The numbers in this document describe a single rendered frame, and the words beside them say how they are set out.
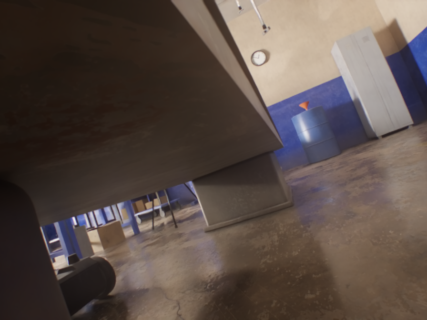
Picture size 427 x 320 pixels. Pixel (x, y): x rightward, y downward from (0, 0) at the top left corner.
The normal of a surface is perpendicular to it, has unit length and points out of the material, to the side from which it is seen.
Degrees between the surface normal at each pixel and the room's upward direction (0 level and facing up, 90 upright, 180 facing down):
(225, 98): 180
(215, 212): 90
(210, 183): 90
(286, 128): 90
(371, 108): 90
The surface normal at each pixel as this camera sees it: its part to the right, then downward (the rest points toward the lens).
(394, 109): -0.31, 0.04
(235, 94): 0.34, 0.94
